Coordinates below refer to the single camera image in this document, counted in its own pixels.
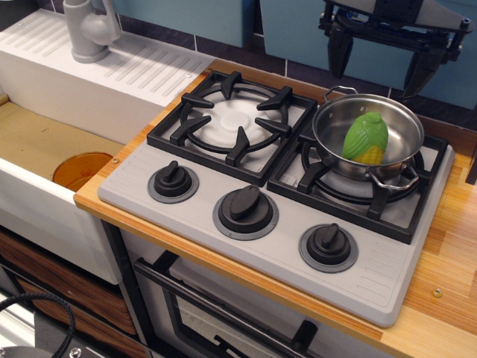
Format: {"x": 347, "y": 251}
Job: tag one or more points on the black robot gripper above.
{"x": 426, "y": 28}

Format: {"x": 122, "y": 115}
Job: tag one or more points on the green yellow toy corncob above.
{"x": 366, "y": 140}

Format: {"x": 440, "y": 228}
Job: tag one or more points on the stainless steel pot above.
{"x": 342, "y": 105}

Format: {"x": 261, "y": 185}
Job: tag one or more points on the black right stove knob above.
{"x": 328, "y": 248}

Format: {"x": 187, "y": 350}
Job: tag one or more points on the black stove knob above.
{"x": 246, "y": 214}
{"x": 328, "y": 248}
{"x": 173, "y": 184}

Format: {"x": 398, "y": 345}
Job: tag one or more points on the black middle stove knob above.
{"x": 246, "y": 214}

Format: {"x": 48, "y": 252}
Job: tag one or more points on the grey toy stove top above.
{"x": 373, "y": 288}

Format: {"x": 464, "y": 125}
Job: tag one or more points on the black left stove knob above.
{"x": 173, "y": 184}

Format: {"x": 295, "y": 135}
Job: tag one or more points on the black left burner grate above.
{"x": 229, "y": 128}

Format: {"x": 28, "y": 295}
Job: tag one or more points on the black burner grate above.
{"x": 312, "y": 193}
{"x": 229, "y": 128}

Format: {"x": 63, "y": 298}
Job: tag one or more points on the black right burner grate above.
{"x": 312, "y": 193}

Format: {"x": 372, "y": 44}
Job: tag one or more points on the grey toy faucet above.
{"x": 90, "y": 33}

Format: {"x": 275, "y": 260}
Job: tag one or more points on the toy oven door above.
{"x": 205, "y": 314}

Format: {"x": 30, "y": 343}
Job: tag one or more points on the orange sink drain plug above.
{"x": 74, "y": 172}

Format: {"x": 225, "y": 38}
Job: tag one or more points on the white toy sink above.
{"x": 53, "y": 108}

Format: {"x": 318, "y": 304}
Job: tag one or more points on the wood grain drawer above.
{"x": 100, "y": 310}

